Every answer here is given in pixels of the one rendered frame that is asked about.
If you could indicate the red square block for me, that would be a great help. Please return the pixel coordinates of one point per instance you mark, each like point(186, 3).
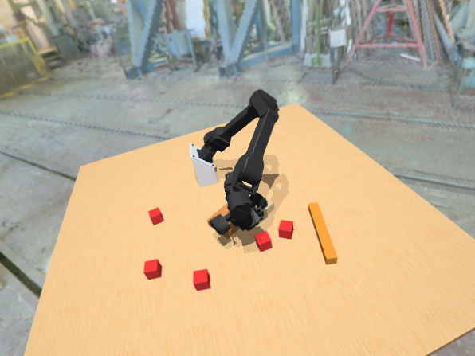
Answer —
point(286, 229)
point(263, 241)
point(156, 216)
point(152, 269)
point(201, 280)

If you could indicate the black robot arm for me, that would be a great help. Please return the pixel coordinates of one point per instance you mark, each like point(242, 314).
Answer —
point(250, 165)

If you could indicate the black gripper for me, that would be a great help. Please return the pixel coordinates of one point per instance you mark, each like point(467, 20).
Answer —
point(220, 223)

